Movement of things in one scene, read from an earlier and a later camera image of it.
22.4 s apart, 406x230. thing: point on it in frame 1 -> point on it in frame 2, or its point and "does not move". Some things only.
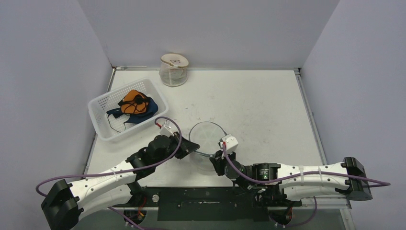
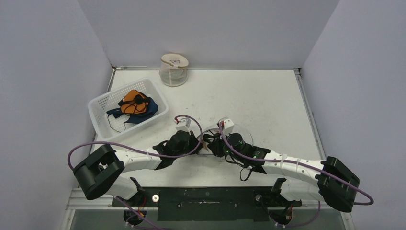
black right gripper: x=217 y=161 -> x=214 y=143
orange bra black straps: x=134 y=102 does not move
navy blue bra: x=152 y=108 does not move
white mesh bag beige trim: x=173 y=70 does not move
